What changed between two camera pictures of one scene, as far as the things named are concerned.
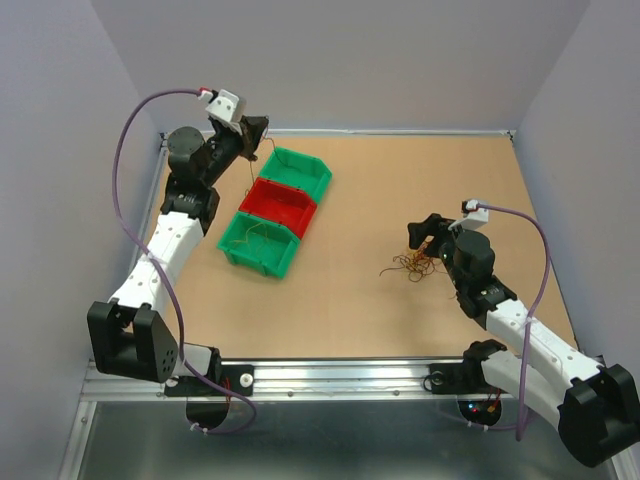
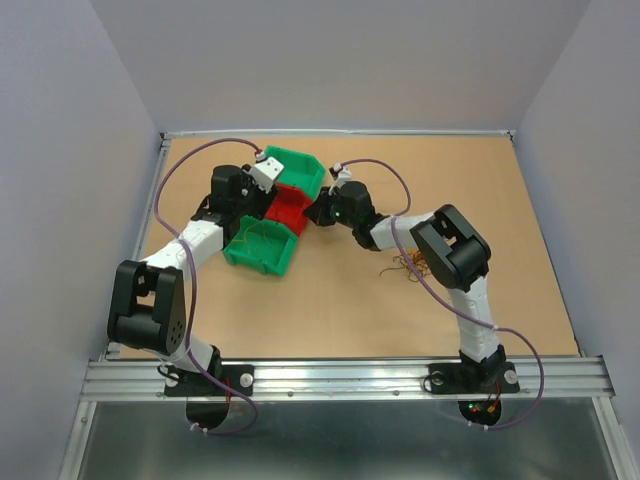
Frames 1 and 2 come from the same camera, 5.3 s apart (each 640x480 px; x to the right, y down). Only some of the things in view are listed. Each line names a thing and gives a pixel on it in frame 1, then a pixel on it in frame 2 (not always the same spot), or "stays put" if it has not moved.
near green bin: x=256 y=242 stays put
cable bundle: x=417 y=264 stays put
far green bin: x=298 y=170 stays put
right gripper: x=419 y=231 → x=317 y=210
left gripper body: x=226 y=146 → x=254 y=201
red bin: x=285 y=204 stays put
